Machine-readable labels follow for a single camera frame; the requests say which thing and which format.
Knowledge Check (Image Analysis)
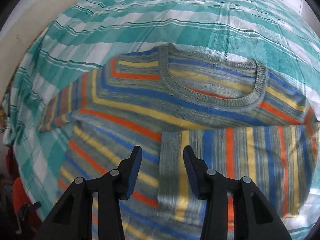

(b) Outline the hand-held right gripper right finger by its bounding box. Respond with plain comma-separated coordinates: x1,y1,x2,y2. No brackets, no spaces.
183,145,293,240

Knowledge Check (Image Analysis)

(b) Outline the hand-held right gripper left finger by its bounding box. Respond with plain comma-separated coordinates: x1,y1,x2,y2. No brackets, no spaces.
41,145,143,240

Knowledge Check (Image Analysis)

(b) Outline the striped knit sweater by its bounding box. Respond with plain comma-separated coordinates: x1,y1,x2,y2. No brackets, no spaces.
37,42,320,240

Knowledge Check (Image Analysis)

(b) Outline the orange knitted cloth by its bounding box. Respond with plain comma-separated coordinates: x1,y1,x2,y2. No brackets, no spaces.
12,177,39,217

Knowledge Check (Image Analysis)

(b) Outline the orange floral sheet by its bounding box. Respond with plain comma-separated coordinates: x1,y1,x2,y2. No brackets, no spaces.
0,102,10,133

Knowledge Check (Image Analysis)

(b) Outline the teal checked bed blanket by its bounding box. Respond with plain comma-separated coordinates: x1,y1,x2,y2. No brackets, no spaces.
2,0,320,240

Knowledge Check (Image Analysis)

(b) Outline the cream headboard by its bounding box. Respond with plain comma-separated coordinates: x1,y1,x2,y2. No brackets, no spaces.
0,0,115,63

